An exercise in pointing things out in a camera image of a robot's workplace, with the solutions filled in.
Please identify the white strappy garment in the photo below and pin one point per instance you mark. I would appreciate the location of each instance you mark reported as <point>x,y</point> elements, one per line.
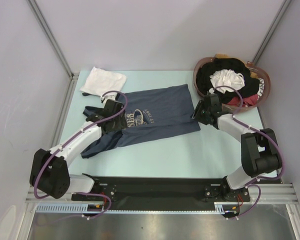
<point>226,80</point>

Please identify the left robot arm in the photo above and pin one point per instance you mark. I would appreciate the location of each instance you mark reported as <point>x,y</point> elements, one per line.
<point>50,175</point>

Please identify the aluminium frame rail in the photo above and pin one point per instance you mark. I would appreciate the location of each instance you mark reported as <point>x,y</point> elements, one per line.
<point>57,131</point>

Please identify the black white striped garment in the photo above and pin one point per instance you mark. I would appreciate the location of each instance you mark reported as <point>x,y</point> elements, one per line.
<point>261,87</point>

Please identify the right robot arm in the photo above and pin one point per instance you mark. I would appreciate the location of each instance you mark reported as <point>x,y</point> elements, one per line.
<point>260,153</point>

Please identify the light blue table mat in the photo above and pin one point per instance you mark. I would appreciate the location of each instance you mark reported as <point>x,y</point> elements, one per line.
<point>208,153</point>

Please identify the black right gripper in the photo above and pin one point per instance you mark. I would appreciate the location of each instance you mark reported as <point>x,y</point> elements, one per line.
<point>196,114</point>

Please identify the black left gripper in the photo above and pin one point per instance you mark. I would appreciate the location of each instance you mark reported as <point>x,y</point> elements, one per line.
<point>121,124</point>

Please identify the black garment pile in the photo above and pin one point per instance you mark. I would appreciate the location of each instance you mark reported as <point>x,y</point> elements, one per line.
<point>203,79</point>

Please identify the white graphic tank top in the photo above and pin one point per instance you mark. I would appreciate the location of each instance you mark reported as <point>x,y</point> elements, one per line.
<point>100,81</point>

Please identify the red garment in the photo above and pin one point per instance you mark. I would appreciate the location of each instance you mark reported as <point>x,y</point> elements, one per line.
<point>247,101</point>

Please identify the mustard yellow garment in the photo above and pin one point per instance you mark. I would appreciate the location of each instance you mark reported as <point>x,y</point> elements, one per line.
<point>221,56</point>

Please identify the white cable duct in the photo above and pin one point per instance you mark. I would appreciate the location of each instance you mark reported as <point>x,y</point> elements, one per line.
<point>96,208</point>

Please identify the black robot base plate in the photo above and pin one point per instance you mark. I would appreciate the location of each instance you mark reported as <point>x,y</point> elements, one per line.
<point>130,193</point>

